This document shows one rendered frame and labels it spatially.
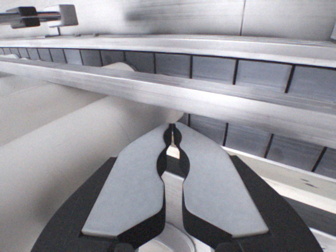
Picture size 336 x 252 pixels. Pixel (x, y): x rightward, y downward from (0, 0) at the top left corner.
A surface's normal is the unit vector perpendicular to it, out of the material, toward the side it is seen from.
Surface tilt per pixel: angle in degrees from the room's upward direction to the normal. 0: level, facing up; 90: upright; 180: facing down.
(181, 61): 0
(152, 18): 0
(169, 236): 90
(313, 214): 90
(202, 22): 0
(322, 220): 90
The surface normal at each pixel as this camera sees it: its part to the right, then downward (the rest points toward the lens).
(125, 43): -0.51, 0.46
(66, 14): 0.86, 0.24
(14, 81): 0.54, -0.48
